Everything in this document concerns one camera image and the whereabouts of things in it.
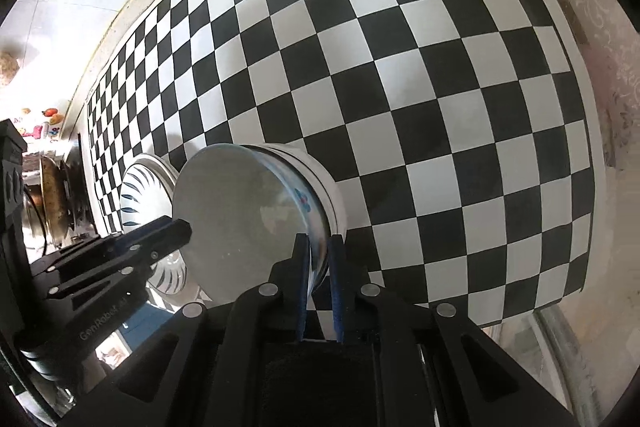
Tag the plain white bowl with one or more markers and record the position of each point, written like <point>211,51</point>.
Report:
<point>327,192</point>

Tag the black white checkered mat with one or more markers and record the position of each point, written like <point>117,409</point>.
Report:
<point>400,57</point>

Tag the blue cabinet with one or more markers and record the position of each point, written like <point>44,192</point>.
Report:
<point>142,327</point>

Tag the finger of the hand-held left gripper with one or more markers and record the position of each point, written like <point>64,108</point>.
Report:
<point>125,274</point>
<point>160,234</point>

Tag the white patterned cloth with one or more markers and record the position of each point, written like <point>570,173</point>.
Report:
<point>610,57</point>

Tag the metal wok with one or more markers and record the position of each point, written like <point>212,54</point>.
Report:
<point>52,202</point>

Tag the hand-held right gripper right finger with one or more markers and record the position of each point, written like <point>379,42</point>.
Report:
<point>337,292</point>

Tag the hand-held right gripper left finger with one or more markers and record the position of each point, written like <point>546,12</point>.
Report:
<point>301,292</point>

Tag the white plate blue leaf pattern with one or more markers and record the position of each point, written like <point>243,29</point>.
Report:
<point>145,192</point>

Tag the black stove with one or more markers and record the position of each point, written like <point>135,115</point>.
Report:
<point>77,187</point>

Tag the colourful wall stickers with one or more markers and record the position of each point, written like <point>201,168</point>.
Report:
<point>42,122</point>

